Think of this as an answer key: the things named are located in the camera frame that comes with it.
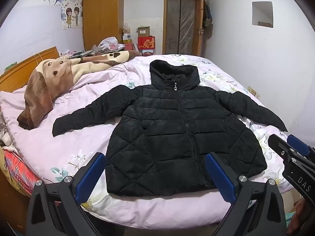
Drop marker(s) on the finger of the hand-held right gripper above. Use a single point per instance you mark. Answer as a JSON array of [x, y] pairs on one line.
[[299, 143], [280, 146]]

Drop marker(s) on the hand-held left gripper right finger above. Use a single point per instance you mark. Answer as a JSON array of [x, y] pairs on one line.
[[221, 177]]

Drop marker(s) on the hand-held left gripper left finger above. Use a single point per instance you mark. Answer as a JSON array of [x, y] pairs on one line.
[[89, 174]]

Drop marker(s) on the black hooded puffer jacket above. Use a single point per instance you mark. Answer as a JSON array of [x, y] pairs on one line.
[[160, 127]]

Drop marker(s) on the person's right hand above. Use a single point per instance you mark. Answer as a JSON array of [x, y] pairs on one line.
[[304, 216]]

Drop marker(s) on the red plaid cloth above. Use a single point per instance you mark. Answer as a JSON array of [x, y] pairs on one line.
[[19, 169]]

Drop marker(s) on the bed with pink floral duvet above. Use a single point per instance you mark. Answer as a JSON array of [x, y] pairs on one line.
[[81, 88]]

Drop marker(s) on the brown dog print blanket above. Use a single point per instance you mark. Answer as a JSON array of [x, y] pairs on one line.
[[61, 71]]

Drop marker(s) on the cluttered bedside table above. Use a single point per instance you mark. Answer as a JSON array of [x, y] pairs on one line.
[[81, 53]]

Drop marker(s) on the wooden bed headboard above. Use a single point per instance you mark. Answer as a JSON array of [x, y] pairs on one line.
[[27, 66]]

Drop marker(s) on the white plastic bag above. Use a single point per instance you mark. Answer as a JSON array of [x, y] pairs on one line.
[[108, 43]]

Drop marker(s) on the pink box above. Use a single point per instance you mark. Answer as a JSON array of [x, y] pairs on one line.
[[129, 47]]

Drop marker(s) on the yellow box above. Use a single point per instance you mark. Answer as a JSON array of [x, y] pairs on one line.
[[127, 39]]

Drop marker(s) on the red gift box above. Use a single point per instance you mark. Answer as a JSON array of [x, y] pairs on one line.
[[146, 43]]

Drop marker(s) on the wooden door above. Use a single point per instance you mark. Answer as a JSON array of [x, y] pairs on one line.
[[200, 24]]

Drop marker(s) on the clear snack bag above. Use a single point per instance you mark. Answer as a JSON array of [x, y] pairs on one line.
[[126, 29]]

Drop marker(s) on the hanging bags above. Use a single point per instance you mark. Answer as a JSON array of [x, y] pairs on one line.
[[207, 14]]

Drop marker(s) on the cardboard box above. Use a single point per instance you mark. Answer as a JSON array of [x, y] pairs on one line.
[[142, 32]]

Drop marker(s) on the wooden wardrobe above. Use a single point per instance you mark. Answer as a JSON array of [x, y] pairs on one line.
[[103, 17]]

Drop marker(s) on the wall socket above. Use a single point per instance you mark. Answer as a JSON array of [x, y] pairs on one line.
[[253, 92]]

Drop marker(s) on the square wall niche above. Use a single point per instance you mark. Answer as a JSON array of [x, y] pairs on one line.
[[262, 13]]

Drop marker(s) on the cartoon couple wall sticker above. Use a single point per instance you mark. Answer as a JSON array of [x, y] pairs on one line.
[[71, 14]]

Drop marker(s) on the wooden door frame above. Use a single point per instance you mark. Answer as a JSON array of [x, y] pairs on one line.
[[165, 22]]

